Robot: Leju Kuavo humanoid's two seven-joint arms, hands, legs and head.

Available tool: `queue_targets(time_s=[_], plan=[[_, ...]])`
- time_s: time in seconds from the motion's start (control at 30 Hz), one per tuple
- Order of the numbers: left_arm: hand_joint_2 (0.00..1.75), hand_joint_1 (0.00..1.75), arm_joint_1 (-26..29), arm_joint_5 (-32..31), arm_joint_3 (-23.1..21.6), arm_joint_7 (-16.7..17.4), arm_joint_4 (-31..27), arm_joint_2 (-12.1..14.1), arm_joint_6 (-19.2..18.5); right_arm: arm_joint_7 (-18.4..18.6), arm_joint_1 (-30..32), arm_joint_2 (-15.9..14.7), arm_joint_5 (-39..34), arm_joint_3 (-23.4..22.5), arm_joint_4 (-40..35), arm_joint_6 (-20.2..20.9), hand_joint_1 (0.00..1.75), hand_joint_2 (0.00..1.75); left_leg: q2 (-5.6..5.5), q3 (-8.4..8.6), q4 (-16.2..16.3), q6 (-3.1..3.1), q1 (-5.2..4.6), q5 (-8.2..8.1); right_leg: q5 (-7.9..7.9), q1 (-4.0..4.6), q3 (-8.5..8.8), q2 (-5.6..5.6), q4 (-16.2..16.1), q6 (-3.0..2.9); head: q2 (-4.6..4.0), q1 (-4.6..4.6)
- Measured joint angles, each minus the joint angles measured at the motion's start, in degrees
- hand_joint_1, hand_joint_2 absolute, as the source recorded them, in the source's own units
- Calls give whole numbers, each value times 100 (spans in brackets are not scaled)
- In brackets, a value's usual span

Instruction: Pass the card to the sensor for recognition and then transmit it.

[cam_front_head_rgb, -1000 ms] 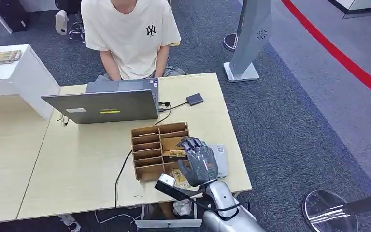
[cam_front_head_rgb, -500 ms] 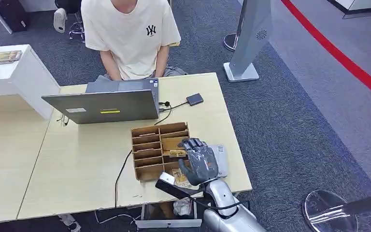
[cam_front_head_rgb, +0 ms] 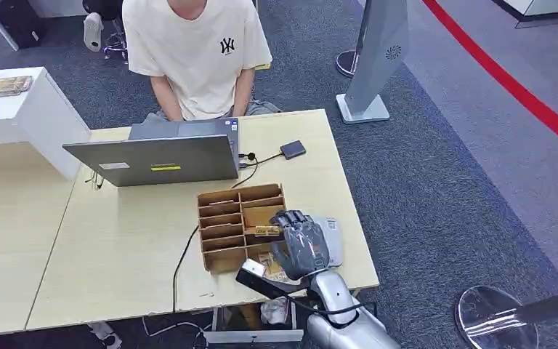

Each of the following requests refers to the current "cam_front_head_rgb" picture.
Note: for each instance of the white crumpled bag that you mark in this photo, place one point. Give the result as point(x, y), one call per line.
point(274, 312)

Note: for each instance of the dark external drive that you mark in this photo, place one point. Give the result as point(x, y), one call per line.
point(293, 150)

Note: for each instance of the chrome round stanchion base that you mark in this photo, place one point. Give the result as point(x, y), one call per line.
point(495, 327)

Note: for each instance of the dark round stanchion base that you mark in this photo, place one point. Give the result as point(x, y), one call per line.
point(346, 62)

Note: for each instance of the yellow printed card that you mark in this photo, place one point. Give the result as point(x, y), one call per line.
point(267, 230)
point(269, 265)

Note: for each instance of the white shoe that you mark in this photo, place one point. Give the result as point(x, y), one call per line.
point(92, 31)

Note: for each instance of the chair base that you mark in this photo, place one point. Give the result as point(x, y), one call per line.
point(115, 46)

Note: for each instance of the white cabinet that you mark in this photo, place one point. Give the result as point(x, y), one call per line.
point(33, 115)

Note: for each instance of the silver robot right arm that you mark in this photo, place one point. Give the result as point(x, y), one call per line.
point(341, 327)

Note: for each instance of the black box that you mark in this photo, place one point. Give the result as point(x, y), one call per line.
point(19, 21)

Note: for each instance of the black stanchion pole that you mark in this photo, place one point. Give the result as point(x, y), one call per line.
point(553, 306)

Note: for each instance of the grey laptop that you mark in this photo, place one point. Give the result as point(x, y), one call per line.
point(163, 161)

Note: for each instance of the wooden card box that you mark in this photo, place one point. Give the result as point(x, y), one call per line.
point(226, 231)

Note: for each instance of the stack of yellow cards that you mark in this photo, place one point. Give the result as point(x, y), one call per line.
point(8, 86)

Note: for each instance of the grey under-desk tray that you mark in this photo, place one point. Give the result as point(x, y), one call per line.
point(255, 335)

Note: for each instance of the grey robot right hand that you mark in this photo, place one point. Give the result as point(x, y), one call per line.
point(305, 248)

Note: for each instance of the white card reader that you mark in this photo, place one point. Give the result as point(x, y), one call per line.
point(334, 241)

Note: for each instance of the white power adapter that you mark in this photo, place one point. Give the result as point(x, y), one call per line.
point(104, 335)

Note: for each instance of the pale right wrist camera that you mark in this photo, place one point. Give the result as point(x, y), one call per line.
point(252, 269)

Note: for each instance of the person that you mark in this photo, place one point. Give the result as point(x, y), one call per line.
point(197, 58)

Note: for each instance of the dark platform base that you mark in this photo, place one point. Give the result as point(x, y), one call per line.
point(539, 12)

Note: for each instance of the grey kiosk stand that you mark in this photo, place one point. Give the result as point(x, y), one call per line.
point(380, 48)

